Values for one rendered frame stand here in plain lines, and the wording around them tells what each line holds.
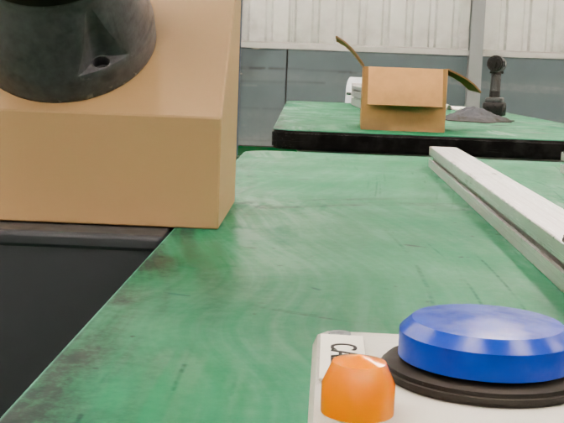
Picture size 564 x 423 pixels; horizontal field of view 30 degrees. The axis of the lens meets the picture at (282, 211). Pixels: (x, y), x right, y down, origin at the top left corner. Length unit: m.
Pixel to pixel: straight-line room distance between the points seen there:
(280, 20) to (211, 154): 10.49
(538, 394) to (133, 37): 0.67
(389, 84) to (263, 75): 8.85
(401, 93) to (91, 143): 1.68
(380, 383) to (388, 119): 2.30
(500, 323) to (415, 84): 2.25
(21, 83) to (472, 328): 0.66
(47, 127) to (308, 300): 0.34
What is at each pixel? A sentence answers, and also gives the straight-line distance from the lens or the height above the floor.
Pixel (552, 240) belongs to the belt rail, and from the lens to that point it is 0.69.
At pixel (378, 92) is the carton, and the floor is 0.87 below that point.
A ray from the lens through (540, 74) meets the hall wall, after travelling 11.54.
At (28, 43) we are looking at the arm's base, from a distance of 0.84.
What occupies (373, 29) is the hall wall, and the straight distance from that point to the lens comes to 11.32.
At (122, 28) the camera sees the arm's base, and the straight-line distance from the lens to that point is 0.85.
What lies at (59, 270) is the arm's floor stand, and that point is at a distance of 0.83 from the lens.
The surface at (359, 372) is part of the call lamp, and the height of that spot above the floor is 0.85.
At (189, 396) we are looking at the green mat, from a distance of 0.42.
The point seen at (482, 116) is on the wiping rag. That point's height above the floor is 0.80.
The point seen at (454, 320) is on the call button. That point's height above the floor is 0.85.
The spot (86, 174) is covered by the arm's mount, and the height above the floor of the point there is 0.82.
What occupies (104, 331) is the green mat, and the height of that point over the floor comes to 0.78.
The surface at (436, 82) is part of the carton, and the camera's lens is 2.49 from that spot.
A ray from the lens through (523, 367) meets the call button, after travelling 0.23.
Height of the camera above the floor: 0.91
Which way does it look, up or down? 8 degrees down
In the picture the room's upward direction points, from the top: 2 degrees clockwise
